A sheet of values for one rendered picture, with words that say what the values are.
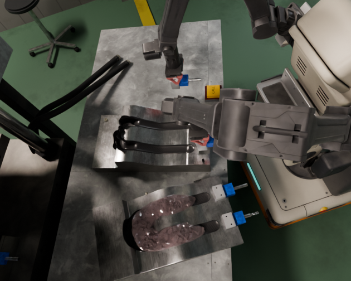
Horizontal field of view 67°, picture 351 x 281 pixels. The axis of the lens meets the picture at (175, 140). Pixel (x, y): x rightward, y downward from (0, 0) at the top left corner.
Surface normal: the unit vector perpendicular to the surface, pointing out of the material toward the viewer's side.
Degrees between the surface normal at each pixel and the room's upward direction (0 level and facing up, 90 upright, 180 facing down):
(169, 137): 3
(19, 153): 0
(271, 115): 34
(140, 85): 0
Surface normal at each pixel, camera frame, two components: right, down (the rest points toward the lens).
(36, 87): -0.14, -0.42
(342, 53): -0.74, -0.10
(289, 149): -0.35, 0.11
